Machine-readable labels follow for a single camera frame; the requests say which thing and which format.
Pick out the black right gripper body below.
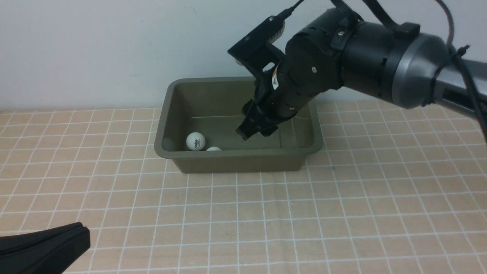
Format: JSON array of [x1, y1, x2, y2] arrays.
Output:
[[253, 32, 342, 125]]

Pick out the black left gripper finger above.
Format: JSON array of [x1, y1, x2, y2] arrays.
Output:
[[0, 222, 91, 274]]

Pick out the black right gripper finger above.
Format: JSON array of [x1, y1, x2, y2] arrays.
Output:
[[236, 116, 279, 141], [241, 100, 263, 126]]

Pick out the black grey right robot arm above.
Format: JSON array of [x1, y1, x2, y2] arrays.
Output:
[[228, 1, 486, 140]]

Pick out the olive green plastic bin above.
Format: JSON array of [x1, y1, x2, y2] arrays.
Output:
[[154, 76, 323, 174]]

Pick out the checkered peach tablecloth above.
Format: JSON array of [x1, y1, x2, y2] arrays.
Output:
[[0, 101, 487, 274]]

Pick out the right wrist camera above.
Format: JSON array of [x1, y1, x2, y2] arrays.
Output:
[[228, 16, 285, 79]]

